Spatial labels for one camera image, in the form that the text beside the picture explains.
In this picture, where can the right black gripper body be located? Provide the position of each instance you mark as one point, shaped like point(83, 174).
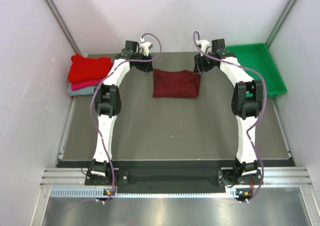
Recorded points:
point(205, 62)

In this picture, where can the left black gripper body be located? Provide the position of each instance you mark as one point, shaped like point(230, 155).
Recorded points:
point(143, 66)

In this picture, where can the dark red t shirt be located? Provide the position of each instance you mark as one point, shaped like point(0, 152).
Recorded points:
point(178, 84)

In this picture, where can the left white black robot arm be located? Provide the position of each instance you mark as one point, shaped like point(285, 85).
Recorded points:
point(107, 104)

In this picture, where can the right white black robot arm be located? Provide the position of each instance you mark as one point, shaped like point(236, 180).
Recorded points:
point(248, 104)

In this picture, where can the green plastic bin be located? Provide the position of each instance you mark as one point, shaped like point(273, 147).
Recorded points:
point(257, 57)

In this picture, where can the folded grey blue t shirt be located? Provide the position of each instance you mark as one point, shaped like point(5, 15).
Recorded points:
point(86, 91)

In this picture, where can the folded bright red t shirt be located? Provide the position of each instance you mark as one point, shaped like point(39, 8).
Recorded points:
point(88, 69)

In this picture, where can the folded pink t shirt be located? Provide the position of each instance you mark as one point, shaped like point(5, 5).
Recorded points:
point(84, 84)

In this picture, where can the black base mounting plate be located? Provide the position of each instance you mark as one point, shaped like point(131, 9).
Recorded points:
point(173, 177)

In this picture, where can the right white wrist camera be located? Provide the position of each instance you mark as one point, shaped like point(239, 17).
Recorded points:
point(202, 46)

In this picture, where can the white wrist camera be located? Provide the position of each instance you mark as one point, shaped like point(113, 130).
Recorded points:
point(145, 47)
point(202, 46)

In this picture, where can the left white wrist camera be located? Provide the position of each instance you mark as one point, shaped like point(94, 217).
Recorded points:
point(145, 47)

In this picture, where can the right corner aluminium post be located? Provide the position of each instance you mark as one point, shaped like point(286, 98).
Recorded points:
point(280, 22)

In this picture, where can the corner aluminium post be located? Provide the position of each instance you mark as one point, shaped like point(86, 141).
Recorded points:
point(62, 25)
point(280, 22)

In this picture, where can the left corner aluminium post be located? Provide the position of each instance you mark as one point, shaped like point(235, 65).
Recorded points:
point(62, 25)

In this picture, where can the aluminium frame rail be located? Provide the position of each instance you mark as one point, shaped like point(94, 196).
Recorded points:
point(276, 177)

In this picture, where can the slotted grey cable duct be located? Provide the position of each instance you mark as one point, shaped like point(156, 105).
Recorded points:
point(103, 193)

